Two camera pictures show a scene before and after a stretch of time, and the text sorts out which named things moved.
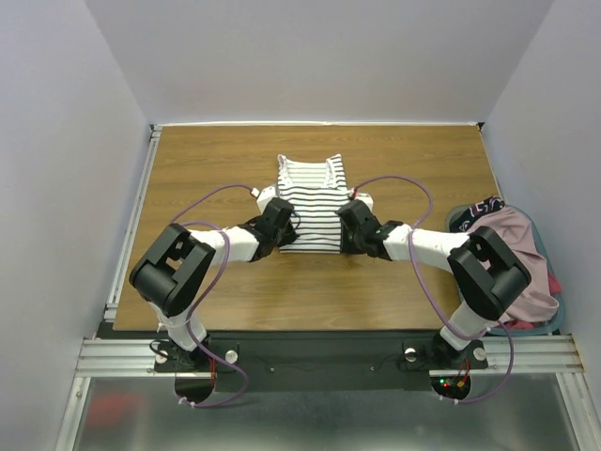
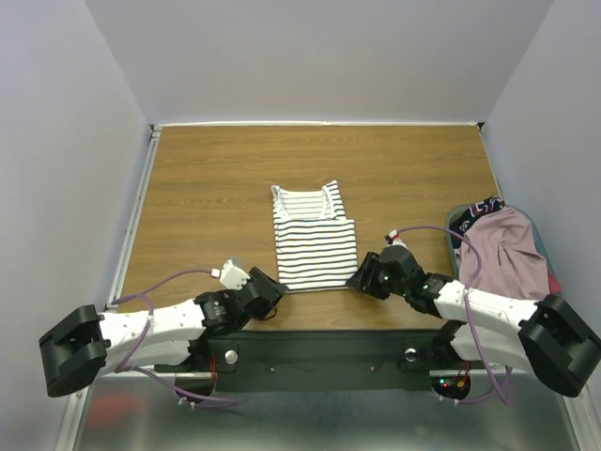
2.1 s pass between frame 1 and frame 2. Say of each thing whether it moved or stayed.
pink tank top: stayed
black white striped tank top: moved
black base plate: stayed
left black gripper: moved
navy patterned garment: stayed
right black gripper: moved
